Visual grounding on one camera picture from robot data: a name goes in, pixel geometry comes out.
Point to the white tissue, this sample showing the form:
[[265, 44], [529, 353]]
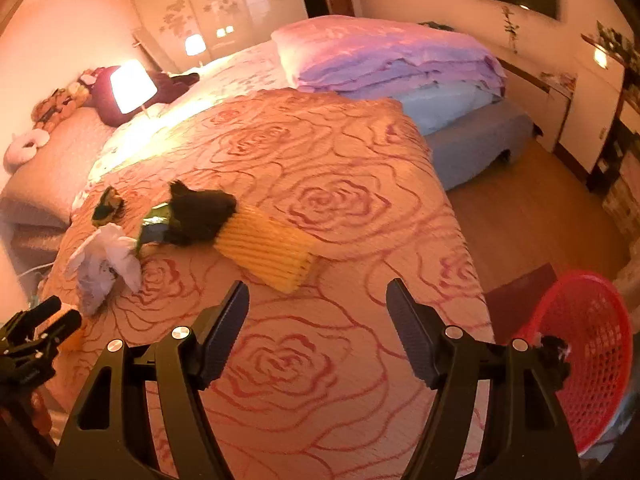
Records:
[[105, 256]]

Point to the green pea snack bag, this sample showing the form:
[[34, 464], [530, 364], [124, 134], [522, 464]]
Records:
[[154, 226]]

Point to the grey bed base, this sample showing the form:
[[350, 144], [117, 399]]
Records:
[[467, 128]]

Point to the white vanity desk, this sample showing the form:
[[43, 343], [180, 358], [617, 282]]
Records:
[[600, 137]]

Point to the red plastic mesh basket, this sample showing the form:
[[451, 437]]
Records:
[[588, 313]]

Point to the white low cabinet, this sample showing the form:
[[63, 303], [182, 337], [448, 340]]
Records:
[[536, 91]]

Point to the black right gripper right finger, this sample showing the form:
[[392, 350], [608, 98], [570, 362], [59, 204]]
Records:
[[526, 433]]

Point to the dark wrapper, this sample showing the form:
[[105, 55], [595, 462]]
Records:
[[197, 216]]

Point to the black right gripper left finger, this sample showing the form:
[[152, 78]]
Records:
[[108, 434]]

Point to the glowing white table lamp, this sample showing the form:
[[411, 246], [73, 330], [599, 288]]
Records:
[[132, 86]]

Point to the yellow foam fruit net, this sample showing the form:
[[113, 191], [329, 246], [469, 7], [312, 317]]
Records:
[[278, 254]]

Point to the flower stem decoration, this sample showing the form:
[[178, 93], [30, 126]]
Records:
[[511, 29]]

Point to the beige bed pillow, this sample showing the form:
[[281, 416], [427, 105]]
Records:
[[42, 192]]

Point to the folded purple pink quilt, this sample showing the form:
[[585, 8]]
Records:
[[367, 58]]

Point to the orange plush toy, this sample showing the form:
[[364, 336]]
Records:
[[63, 102]]

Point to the dark maroon plush toy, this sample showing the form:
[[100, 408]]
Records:
[[169, 88]]

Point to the pink neck pillow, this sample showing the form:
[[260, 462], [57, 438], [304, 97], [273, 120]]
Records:
[[25, 147]]

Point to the floral sliding wardrobe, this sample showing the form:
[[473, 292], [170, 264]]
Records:
[[191, 32]]

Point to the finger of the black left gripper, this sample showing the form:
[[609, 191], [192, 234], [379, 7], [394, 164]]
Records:
[[23, 324], [57, 332]]

